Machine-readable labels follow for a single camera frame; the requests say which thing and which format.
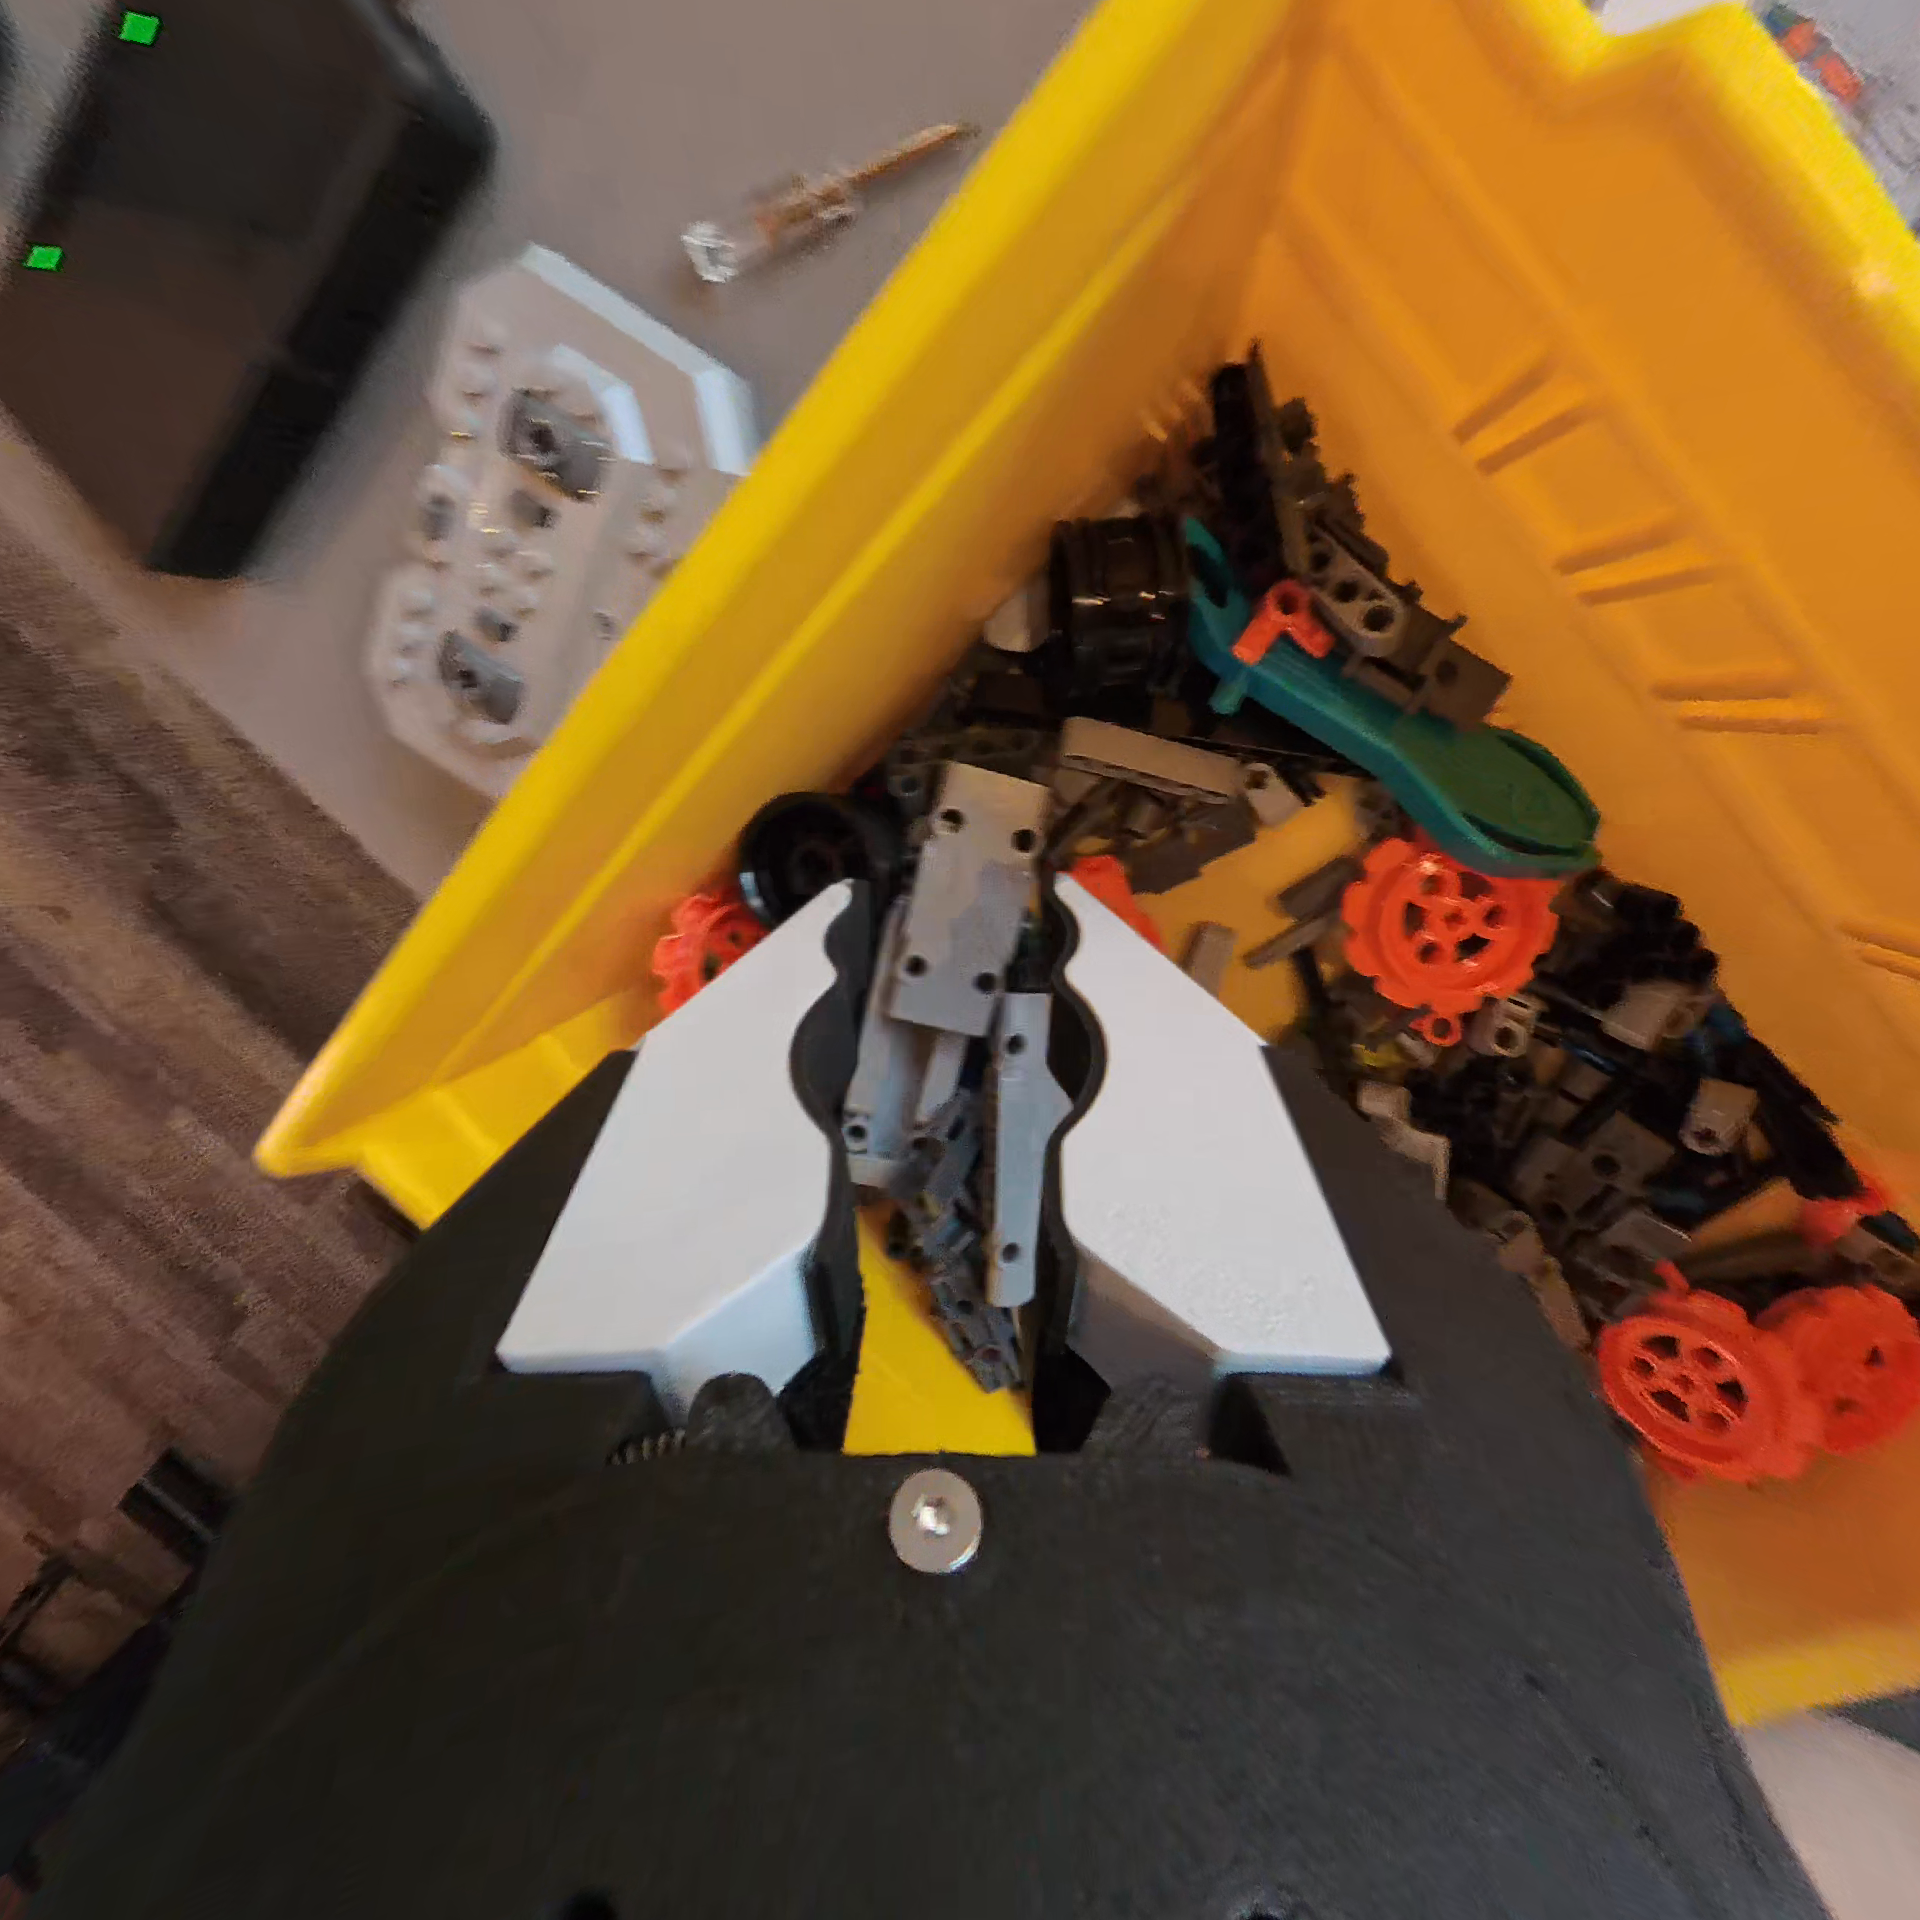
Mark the orange toy gear wheel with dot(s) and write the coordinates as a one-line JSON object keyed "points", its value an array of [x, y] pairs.
{"points": [[705, 944], [1447, 938], [1862, 1366], [1119, 901], [1695, 1389]]}

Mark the narrow grey toy strip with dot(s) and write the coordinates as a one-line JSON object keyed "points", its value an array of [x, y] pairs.
{"points": [[1027, 1141]]}

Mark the pile of toy building parts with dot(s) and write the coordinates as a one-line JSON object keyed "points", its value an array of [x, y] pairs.
{"points": [[1590, 1172]]}

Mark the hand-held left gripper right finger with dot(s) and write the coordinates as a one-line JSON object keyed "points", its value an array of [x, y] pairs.
{"points": [[1214, 1200]]}

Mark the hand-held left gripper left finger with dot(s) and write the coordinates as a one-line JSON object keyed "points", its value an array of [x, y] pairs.
{"points": [[676, 1200]]}

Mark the grey toy plate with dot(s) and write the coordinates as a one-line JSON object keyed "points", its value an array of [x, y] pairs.
{"points": [[968, 886]]}

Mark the black toy wheel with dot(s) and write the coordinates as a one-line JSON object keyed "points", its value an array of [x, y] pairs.
{"points": [[811, 855]]}

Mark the black device with green lights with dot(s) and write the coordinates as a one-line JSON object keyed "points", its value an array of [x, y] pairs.
{"points": [[224, 301]]}

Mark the yellow storage bin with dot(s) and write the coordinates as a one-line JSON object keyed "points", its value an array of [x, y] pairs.
{"points": [[1501, 224]]}

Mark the small orange toy connector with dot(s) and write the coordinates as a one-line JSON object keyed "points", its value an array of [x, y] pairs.
{"points": [[1283, 622]]}

